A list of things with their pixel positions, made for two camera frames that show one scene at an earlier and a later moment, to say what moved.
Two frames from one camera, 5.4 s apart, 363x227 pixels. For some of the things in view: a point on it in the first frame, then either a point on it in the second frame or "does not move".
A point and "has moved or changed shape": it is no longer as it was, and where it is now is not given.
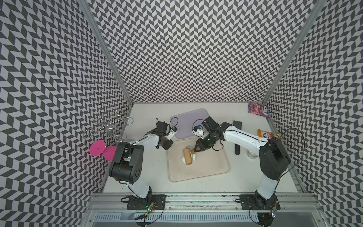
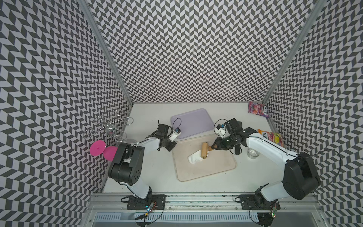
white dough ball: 193,157 → 195,157
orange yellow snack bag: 267,135 does not move
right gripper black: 201,146 → 219,140
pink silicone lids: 98,147 does not move
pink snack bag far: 258,109 does not move
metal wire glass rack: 110,127 does not move
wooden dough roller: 187,152 has moved or changed shape
